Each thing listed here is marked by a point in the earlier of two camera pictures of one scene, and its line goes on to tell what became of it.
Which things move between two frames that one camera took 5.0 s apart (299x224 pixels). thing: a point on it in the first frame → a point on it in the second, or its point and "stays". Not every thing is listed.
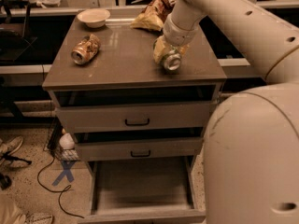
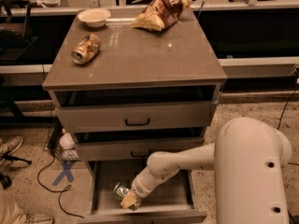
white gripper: (177, 34) → (139, 189)
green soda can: (171, 62) → (120, 190)
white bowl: (93, 18) stays
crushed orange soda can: (85, 49) stays
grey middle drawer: (132, 148) stays
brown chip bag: (153, 15) stays
